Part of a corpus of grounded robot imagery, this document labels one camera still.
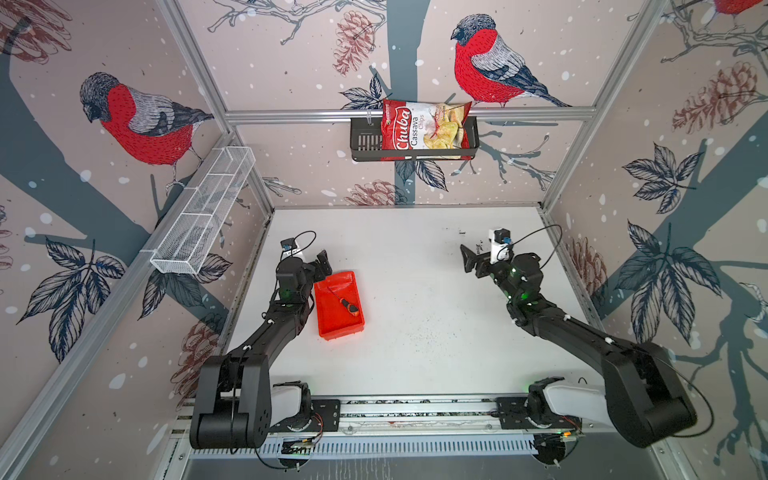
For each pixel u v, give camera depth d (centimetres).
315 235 67
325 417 73
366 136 95
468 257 79
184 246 71
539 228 65
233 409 41
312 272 73
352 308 90
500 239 70
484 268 75
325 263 81
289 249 74
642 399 41
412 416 75
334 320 88
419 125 88
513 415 73
